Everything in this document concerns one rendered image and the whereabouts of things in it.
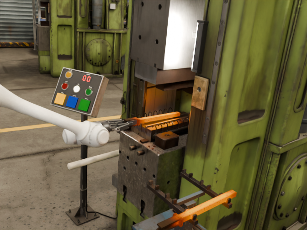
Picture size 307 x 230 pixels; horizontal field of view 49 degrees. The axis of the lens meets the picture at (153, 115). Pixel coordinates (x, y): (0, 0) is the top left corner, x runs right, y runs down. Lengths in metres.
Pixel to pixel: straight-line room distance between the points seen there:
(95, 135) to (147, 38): 0.65
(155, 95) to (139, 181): 0.59
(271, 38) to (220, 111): 0.51
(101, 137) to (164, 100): 0.87
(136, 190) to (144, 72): 0.73
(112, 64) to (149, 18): 5.05
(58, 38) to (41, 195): 4.08
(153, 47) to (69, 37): 4.94
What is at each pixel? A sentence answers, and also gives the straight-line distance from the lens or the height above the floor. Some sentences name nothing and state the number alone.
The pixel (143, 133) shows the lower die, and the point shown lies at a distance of 2.03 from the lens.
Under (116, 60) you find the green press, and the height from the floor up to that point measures 0.35.
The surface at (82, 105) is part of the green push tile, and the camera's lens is 2.27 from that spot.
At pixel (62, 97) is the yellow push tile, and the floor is 1.02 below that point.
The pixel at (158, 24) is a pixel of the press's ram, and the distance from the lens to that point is 1.82.
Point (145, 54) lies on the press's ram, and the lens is 1.92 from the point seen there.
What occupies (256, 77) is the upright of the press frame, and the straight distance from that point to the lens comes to 1.96.
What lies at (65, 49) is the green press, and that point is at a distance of 6.75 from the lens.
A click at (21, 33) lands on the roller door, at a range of 9.71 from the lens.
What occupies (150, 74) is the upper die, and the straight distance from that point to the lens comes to 1.90.
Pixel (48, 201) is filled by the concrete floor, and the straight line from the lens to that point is 3.07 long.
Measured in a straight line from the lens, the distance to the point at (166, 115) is 2.09.
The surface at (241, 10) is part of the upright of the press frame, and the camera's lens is 1.66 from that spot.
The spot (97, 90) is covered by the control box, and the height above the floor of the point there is 1.11.
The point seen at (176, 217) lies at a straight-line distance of 1.35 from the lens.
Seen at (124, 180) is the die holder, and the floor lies 0.58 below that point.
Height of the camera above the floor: 1.77
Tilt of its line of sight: 21 degrees down
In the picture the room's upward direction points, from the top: 5 degrees clockwise
